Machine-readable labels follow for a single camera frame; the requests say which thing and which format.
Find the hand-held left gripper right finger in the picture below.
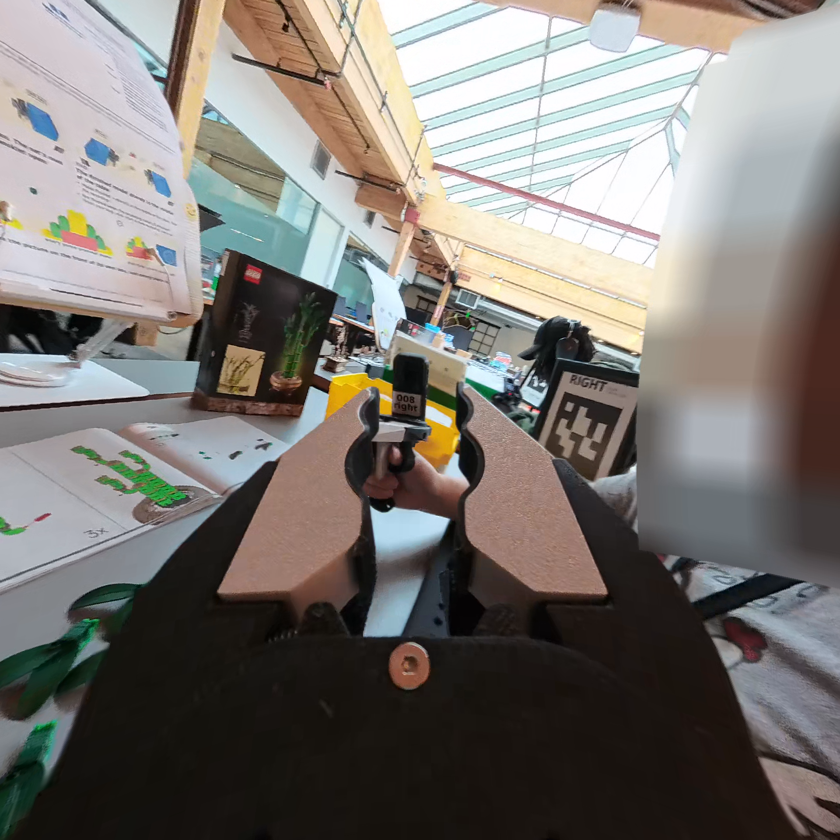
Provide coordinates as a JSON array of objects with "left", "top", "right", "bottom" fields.
[{"left": 455, "top": 386, "right": 609, "bottom": 611}]

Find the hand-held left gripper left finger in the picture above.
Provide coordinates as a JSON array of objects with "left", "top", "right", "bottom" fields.
[{"left": 217, "top": 387, "right": 382, "bottom": 614}]

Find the black lego set box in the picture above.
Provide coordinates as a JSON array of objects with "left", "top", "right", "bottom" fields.
[{"left": 192, "top": 248, "right": 339, "bottom": 419}]

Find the lego instruction booklet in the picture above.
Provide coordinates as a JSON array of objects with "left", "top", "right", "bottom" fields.
[{"left": 0, "top": 420, "right": 293, "bottom": 585}]

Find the lego bamboo model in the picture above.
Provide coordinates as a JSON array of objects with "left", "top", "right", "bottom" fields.
[{"left": 0, "top": 583, "right": 142, "bottom": 828}]

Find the person's right hand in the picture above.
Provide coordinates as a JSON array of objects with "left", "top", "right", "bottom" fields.
[{"left": 362, "top": 446, "right": 470, "bottom": 519}]

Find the pale box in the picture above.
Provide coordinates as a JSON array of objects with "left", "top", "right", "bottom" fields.
[{"left": 390, "top": 331, "right": 468, "bottom": 395}]

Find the yellow plastic bin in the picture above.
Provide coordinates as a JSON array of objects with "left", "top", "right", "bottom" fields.
[{"left": 326, "top": 371, "right": 460, "bottom": 473}]

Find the person's printed clothing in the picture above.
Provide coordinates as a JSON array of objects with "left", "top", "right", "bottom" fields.
[{"left": 663, "top": 554, "right": 840, "bottom": 840}]

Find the printed instruction sheet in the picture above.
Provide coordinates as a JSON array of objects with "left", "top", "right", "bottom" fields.
[{"left": 0, "top": 0, "right": 203, "bottom": 322}]

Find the white ceiling light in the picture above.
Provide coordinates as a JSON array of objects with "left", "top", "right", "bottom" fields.
[{"left": 588, "top": 5, "right": 641, "bottom": 53}]

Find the black track light rail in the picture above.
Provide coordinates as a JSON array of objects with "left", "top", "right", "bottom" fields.
[{"left": 231, "top": 52, "right": 342, "bottom": 89}]

